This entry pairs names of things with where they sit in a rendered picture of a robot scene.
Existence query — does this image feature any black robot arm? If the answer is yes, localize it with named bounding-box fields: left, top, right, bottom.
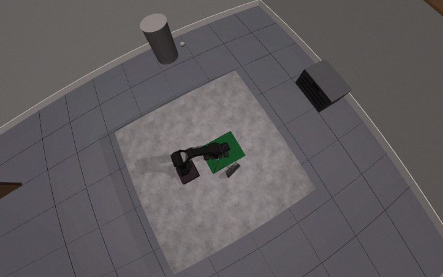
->
left=170, top=142, right=230, bottom=176

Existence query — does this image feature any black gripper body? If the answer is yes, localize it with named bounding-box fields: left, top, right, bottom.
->
left=203, top=151, right=229, bottom=160

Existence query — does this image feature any black cooling fan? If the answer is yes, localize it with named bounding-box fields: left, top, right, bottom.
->
left=227, top=164, right=240, bottom=177

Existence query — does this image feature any green circuit board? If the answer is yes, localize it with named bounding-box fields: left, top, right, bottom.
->
left=201, top=131, right=245, bottom=174

